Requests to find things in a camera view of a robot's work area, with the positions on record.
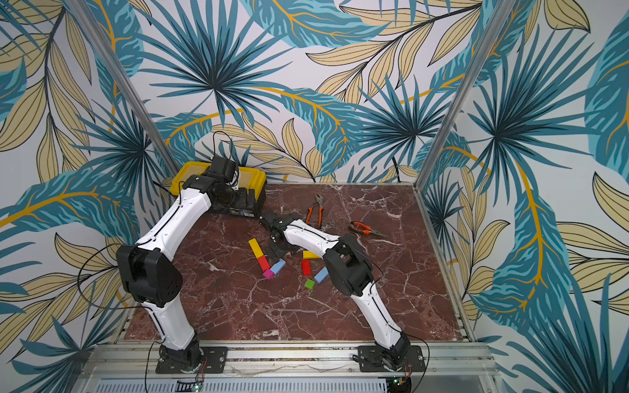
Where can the yellow black toolbox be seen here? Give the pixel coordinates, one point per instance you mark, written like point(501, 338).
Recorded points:
point(191, 176)

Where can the red block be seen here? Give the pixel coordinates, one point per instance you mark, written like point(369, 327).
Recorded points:
point(306, 267)
point(263, 262)

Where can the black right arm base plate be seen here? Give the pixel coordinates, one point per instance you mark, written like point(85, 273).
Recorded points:
point(374, 359)

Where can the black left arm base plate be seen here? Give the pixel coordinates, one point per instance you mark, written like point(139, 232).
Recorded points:
point(206, 359)

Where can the silver aluminium corner post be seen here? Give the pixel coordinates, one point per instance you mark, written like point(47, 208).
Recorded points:
point(490, 35)

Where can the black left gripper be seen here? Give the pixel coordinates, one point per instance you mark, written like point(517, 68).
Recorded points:
point(242, 201)

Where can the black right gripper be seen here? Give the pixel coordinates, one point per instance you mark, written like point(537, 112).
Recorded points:
point(274, 243)

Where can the light blue flat block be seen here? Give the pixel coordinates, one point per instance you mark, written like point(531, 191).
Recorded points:
point(321, 275)

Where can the green small cube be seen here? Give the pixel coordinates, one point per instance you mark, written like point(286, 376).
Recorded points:
point(309, 284)

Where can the orange needle nose pliers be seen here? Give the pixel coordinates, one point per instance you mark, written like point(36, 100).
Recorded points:
point(361, 228)

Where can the silver left corner post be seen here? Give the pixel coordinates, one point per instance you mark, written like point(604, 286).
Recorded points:
point(88, 23)

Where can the yellow short block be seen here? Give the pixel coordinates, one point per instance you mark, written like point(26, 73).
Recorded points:
point(254, 245)

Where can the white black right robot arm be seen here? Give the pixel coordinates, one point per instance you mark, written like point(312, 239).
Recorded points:
point(351, 272)

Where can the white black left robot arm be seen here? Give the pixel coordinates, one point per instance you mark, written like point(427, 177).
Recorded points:
point(146, 267)

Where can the yellow long block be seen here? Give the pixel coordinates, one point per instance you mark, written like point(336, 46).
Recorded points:
point(309, 255)

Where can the orange groove joint pliers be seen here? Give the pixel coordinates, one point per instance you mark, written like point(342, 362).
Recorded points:
point(317, 207)

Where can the aluminium front rail frame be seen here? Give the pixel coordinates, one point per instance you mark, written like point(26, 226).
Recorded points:
point(307, 366)

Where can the light blue block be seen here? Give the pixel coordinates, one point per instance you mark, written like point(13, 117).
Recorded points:
point(278, 266)
point(321, 275)

